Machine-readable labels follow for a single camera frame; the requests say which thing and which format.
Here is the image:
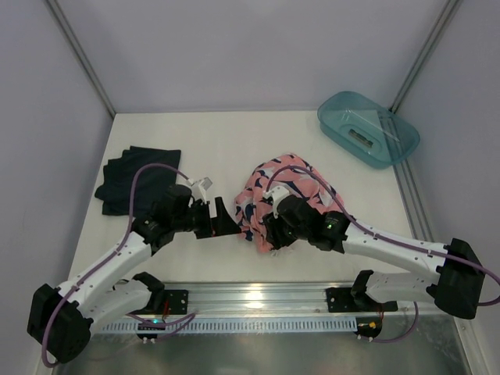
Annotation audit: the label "teal plastic basin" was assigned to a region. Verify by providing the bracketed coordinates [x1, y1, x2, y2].
[317, 91, 420, 170]

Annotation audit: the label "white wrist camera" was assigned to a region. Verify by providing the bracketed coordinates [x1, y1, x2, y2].
[262, 186, 291, 218]
[187, 177, 213, 201]

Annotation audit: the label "navy blue shorts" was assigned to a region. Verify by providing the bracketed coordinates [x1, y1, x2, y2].
[95, 146, 181, 217]

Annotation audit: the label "slotted cable duct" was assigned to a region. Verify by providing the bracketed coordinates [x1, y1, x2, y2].
[100, 316, 358, 334]

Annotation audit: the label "pink patterned shorts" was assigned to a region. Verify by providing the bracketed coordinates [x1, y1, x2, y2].
[234, 153, 343, 253]

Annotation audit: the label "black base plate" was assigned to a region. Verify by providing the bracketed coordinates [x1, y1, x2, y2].
[325, 287, 398, 313]
[153, 289, 189, 316]

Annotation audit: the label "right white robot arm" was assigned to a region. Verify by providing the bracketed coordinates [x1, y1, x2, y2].
[263, 193, 485, 320]

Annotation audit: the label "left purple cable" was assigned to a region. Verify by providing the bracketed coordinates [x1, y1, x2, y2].
[41, 163, 198, 368]

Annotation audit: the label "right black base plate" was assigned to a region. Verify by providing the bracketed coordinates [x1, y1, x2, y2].
[325, 287, 398, 313]

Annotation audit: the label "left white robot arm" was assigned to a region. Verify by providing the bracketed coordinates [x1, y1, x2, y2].
[27, 184, 241, 368]

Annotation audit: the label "aluminium rail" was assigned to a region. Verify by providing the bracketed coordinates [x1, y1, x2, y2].
[93, 280, 472, 317]

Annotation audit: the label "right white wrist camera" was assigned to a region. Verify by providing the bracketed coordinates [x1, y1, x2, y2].
[262, 186, 291, 218]

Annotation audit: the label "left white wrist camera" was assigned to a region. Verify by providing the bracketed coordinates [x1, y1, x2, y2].
[187, 177, 213, 201]

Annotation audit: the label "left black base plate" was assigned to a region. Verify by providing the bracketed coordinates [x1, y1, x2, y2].
[153, 289, 189, 316]

